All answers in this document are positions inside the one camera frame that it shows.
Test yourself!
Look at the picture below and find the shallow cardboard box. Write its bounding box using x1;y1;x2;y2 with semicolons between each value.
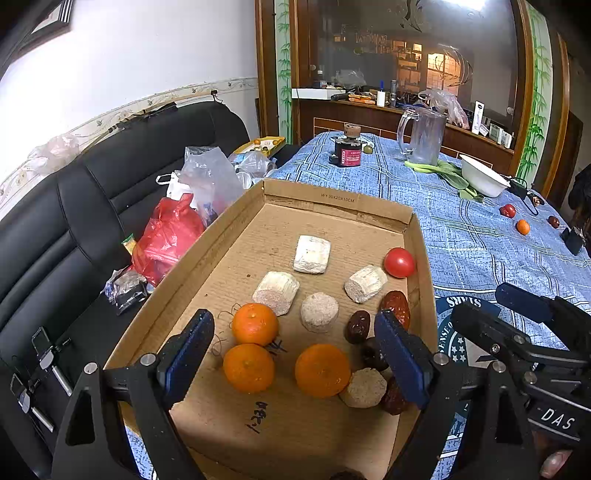
104;178;439;480

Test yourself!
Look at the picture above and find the clear plastic bag with food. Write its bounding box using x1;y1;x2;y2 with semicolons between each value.
418;89;469;127

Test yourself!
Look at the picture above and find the wide green bamboo wall sticker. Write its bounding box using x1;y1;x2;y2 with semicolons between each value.
517;4;552;185

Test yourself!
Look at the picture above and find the white plastic bag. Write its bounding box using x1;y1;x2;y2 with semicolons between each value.
156;171;185;199

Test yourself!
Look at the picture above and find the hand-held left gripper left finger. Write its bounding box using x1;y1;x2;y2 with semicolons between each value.
51;308;215;480

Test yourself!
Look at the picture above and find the yellow tray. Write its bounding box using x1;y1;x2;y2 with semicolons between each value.
233;136;287;155

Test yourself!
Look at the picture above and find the wooden counter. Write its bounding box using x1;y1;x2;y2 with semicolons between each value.
292;88;515;160

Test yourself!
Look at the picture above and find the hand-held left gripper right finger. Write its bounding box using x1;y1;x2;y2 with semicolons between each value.
374;310;541;480

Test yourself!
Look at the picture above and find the white bowl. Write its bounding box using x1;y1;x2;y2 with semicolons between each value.
459;154;511;198

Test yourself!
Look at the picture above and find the dark purple passion fruit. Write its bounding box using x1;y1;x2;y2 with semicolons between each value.
360;337;389;372

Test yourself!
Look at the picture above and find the clear plastic pitcher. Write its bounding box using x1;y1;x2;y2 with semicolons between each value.
396;105;448;166

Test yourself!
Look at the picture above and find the green leafy vegetable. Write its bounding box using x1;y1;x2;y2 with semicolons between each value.
405;159;485;201

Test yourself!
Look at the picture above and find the person's right hand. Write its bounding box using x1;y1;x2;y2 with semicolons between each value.
531;429;591;480

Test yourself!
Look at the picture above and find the black jacket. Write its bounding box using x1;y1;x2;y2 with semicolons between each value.
568;166;591;217

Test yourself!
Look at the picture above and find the blue checkered tablecloth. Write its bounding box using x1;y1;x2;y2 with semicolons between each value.
124;131;591;480

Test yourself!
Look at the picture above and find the large red tomato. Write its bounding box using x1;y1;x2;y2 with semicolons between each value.
384;247;417;279

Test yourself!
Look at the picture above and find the red plastic bag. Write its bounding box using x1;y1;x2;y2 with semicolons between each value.
131;194;207;287

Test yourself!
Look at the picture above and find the narrow green bamboo wall sticker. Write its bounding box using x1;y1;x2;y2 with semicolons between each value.
276;0;294;139

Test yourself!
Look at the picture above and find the crumpled clear plastic sheet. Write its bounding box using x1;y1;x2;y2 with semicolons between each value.
28;134;81;174

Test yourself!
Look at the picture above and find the framed wall picture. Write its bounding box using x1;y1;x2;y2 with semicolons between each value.
0;0;75;61

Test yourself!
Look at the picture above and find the crumpled clear plastic bag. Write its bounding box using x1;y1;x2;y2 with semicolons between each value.
233;150;278;181

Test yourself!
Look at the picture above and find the black jar with red label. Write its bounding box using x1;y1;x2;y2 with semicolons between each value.
329;123;364;168

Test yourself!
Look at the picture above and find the silver and black packet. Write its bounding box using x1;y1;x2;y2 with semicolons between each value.
102;270;149;315

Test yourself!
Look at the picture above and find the wooden framed glass partition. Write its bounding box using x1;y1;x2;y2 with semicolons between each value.
255;0;536;153

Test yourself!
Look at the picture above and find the black leather sofa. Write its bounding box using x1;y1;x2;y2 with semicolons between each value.
0;100;296;480

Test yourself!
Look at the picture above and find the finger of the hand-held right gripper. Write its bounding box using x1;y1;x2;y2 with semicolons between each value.
496;282;591;356
450;300;591;384

